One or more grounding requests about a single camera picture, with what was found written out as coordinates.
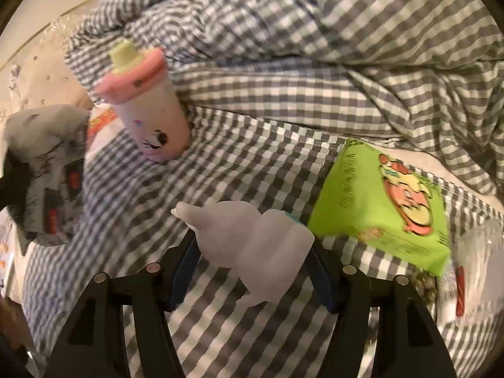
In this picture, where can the clear plastic bag red label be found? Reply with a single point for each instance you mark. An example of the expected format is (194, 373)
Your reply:
(480, 252)

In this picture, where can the cream padded headboard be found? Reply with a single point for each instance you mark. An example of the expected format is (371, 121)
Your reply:
(39, 71)

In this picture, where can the dark nut snack packet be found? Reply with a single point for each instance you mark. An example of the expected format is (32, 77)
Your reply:
(423, 287)

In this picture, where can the grey printed plastic packet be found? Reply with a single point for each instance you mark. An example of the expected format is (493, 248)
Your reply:
(55, 197)

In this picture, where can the orange snack packet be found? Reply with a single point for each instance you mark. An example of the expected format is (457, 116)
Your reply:
(100, 122)

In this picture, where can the pink plush cup toy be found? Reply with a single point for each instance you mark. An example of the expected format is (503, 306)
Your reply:
(153, 110)

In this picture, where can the grey checkered bed sheet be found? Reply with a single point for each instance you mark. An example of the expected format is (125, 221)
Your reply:
(236, 157)

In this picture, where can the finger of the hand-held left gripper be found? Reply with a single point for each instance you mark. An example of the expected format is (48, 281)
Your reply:
(15, 189)

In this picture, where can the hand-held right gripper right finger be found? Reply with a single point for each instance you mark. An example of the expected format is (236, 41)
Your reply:
(321, 279)

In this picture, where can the green snack packet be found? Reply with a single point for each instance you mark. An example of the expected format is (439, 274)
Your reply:
(354, 204)

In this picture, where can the white plush figure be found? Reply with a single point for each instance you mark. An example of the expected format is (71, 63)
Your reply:
(256, 252)

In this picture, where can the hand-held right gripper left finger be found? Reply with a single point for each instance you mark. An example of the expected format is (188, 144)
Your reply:
(183, 279)

